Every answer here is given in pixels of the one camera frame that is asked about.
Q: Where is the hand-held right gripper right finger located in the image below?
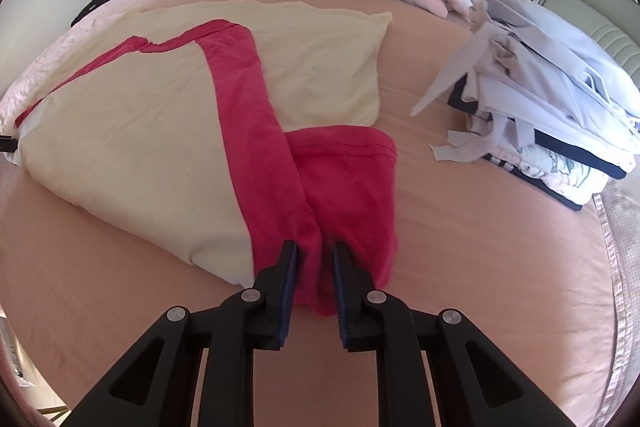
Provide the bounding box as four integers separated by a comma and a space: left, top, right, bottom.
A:
332, 241, 576, 427

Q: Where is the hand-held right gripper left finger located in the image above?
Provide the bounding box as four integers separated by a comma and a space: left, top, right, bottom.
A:
62, 239, 301, 427

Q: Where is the grey-green padded headboard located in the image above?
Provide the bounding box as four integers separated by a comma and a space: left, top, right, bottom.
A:
535, 0, 640, 90

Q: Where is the cream shirt with pink sleeves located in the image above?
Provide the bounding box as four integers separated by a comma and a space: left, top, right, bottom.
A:
14, 0, 401, 318

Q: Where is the black bag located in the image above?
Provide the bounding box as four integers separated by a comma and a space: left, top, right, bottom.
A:
70, 0, 128, 28

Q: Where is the stack of folded white clothes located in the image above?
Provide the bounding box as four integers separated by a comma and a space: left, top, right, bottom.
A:
410, 0, 640, 212

